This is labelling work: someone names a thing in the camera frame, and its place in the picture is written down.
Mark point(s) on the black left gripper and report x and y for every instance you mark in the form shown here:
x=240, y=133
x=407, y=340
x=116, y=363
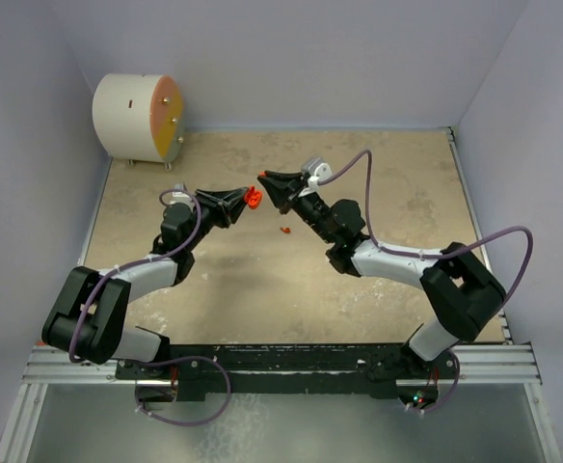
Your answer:
x=226, y=205

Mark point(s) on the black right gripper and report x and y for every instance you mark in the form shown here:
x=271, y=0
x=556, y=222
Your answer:
x=288, y=195

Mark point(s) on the orange earbud charging case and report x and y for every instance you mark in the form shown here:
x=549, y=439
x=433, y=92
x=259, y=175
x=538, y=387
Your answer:
x=253, y=197

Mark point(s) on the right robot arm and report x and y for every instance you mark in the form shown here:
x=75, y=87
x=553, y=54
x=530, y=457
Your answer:
x=463, y=293

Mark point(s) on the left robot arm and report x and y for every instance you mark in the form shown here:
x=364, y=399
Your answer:
x=87, y=320

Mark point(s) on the round tricolour drawer cabinet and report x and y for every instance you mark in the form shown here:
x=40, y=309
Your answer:
x=139, y=117

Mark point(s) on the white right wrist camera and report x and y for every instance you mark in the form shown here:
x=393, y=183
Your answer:
x=317, y=171

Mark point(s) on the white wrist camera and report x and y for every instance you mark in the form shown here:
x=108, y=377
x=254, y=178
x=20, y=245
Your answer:
x=317, y=171
x=180, y=195

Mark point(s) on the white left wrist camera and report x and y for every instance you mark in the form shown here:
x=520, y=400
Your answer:
x=180, y=195

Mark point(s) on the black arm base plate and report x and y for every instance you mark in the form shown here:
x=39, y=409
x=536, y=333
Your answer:
x=379, y=370

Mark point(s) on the aluminium rail frame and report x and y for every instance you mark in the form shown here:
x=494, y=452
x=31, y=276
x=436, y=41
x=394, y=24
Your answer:
x=286, y=402

